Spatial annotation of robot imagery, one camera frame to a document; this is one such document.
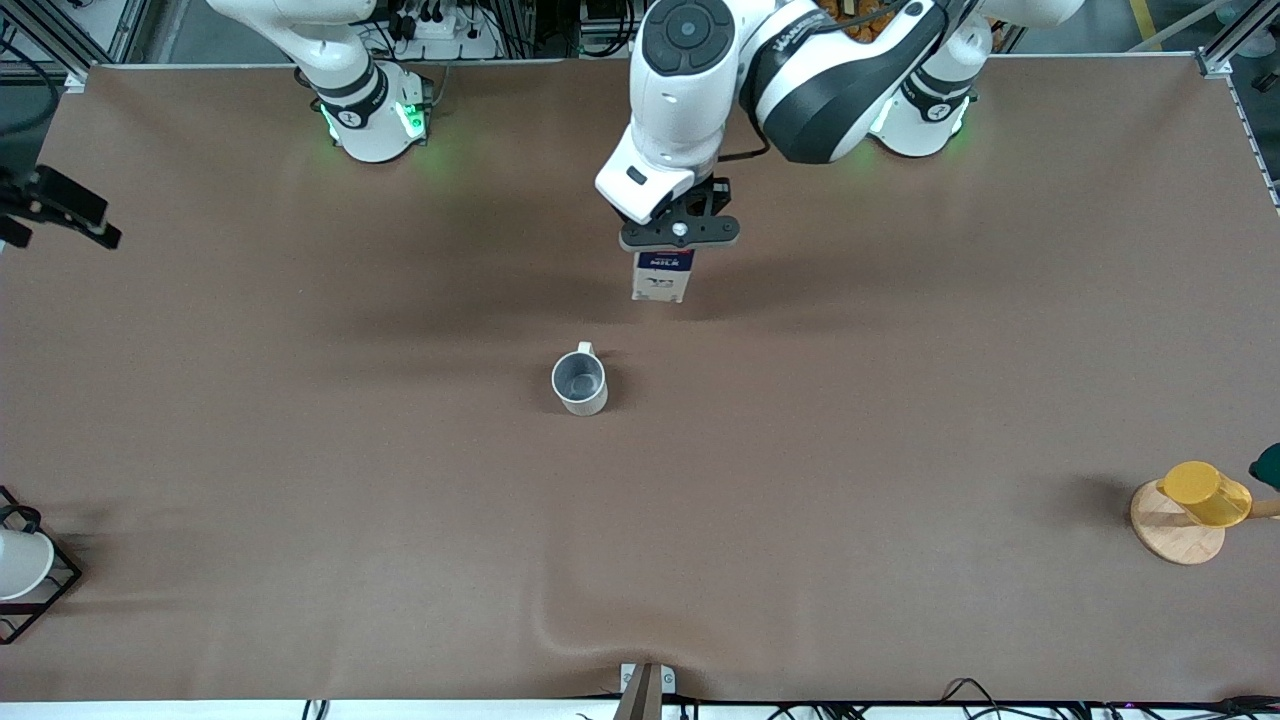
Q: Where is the yellow plastic cup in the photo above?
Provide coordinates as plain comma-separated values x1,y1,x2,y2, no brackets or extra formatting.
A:
1158,461,1253,528

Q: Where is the grey ribbed mug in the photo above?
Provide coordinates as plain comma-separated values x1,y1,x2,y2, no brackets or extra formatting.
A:
551,342,609,417

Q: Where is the brown strut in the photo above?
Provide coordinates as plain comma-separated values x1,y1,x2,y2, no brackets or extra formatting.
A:
612,664,663,720

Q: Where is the pile of orange bread rolls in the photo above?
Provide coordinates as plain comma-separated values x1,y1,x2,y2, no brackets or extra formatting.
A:
828,0,906,41

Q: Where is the white power strip with plugs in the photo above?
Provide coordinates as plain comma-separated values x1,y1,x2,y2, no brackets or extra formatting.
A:
393,0,501,60

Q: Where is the grey metal bracket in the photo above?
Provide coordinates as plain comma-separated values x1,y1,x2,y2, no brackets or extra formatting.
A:
620,662,678,697

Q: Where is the black wire rack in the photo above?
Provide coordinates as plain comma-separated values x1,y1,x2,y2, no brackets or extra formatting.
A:
0,485,84,646

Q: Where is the round wooden mug stand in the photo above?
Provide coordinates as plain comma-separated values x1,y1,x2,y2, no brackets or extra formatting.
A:
1130,480,1280,567

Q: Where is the aluminium frame profile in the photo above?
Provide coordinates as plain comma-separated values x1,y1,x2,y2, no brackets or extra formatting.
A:
0,0,151,93
1193,0,1280,79

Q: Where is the blue whole milk carton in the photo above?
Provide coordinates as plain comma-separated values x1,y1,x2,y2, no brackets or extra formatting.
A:
631,249,695,304

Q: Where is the white cup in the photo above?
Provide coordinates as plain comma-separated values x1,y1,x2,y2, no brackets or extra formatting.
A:
0,527,56,602

